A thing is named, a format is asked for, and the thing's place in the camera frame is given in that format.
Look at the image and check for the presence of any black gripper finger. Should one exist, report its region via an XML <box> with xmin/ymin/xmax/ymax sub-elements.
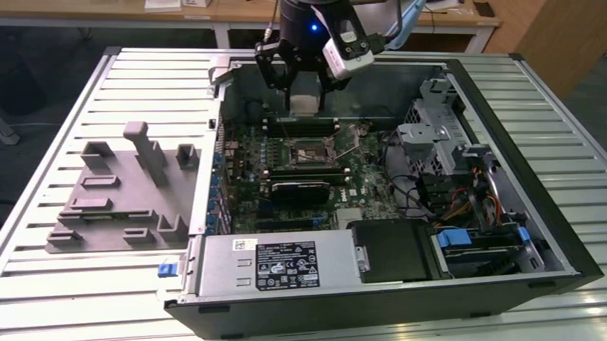
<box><xmin>313</xmin><ymin>65</ymin><xmax>353</xmax><ymax>110</ymax></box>
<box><xmin>253</xmin><ymin>38</ymin><xmax>298</xmax><ymax>111</ymax></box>

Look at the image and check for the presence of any silver CPU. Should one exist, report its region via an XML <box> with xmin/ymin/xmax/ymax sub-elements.
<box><xmin>288</xmin><ymin>92</ymin><xmax>320</xmax><ymax>117</ymax></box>

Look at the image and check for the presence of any CPU socket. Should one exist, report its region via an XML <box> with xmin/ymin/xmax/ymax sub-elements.
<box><xmin>282</xmin><ymin>137</ymin><xmax>341</xmax><ymax>168</ymax></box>

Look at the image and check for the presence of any silver metal drive cage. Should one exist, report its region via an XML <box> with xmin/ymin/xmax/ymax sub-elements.
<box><xmin>394</xmin><ymin>78</ymin><xmax>477</xmax><ymax>178</ymax></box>

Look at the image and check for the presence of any white paper box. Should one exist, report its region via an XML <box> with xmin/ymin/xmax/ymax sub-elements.
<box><xmin>142</xmin><ymin>0</ymin><xmax>182</xmax><ymax>13</ymax></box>

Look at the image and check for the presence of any graphics card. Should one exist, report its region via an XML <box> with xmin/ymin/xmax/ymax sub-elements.
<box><xmin>268</xmin><ymin>179</ymin><xmax>333</xmax><ymax>210</ymax></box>

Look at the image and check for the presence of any wooden desk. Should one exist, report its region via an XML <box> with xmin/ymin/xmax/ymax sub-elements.
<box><xmin>0</xmin><ymin>0</ymin><xmax>504</xmax><ymax>54</ymax></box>

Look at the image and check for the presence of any green motherboard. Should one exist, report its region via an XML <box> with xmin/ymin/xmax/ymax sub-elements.
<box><xmin>213</xmin><ymin>119</ymin><xmax>409</xmax><ymax>234</ymax></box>

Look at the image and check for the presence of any silver chipset heatsink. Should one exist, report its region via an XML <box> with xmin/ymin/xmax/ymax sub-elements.
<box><xmin>333</xmin><ymin>207</ymin><xmax>365</xmax><ymax>229</ymax></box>

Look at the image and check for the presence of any black phone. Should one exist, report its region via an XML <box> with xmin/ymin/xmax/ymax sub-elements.
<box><xmin>472</xmin><ymin>1</ymin><xmax>497</xmax><ymax>18</ymax></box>

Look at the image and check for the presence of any black expansion slot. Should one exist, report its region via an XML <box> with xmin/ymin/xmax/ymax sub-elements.
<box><xmin>257</xmin><ymin>220</ymin><xmax>314</xmax><ymax>231</ymax></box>

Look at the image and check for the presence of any grey parts rack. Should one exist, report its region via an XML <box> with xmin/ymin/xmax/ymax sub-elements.
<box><xmin>43</xmin><ymin>120</ymin><xmax>205</xmax><ymax>255</ymax></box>

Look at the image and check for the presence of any black disk bay box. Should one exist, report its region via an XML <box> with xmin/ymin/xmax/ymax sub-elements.
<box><xmin>346</xmin><ymin>218</ymin><xmax>440</xmax><ymax>284</ymax></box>

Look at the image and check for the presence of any wooden cabinet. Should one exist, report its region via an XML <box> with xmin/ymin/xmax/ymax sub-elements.
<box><xmin>482</xmin><ymin>0</ymin><xmax>607</xmax><ymax>99</ymax></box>

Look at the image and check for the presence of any hard disk in blue carrier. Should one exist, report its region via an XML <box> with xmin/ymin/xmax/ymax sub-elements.
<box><xmin>433</xmin><ymin>229</ymin><xmax>522</xmax><ymax>280</ymax></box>

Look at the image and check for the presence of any silver power supply unit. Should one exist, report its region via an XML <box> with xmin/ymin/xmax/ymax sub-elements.
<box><xmin>181</xmin><ymin>229</ymin><xmax>372</xmax><ymax>298</ymax></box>

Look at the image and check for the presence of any white chair leg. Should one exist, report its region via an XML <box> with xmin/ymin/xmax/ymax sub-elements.
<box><xmin>0</xmin><ymin>116</ymin><xmax>21</xmax><ymax>146</ymax></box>

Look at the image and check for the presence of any black PC case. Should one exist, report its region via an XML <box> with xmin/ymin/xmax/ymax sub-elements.
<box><xmin>162</xmin><ymin>53</ymin><xmax>607</xmax><ymax>341</ymax></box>

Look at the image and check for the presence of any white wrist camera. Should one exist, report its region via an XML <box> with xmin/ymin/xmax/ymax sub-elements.
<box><xmin>309</xmin><ymin>1</ymin><xmax>376</xmax><ymax>80</ymax></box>

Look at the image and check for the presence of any black camera cable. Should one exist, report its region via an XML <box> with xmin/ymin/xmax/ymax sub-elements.
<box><xmin>362</xmin><ymin>13</ymin><xmax>405</xmax><ymax>56</ymax></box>

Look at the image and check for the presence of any grey plastic bracket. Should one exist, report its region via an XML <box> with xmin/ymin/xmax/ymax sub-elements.
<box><xmin>452</xmin><ymin>144</ymin><xmax>498</xmax><ymax>168</ymax></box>

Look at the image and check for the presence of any black cable connector block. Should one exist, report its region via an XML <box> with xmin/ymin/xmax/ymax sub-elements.
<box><xmin>416</xmin><ymin>174</ymin><xmax>452</xmax><ymax>215</ymax></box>

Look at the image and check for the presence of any thick black cable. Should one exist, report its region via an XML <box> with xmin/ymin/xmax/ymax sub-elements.
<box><xmin>382</xmin><ymin>130</ymin><xmax>434</xmax><ymax>220</ymax></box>

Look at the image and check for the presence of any yellow wire bundle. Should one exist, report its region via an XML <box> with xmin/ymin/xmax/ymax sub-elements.
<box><xmin>437</xmin><ymin>202</ymin><xmax>477</xmax><ymax>224</ymax></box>

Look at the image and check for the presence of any orange wire bundle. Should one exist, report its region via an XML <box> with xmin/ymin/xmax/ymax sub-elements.
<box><xmin>486</xmin><ymin>184</ymin><xmax>504</xmax><ymax>227</ymax></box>

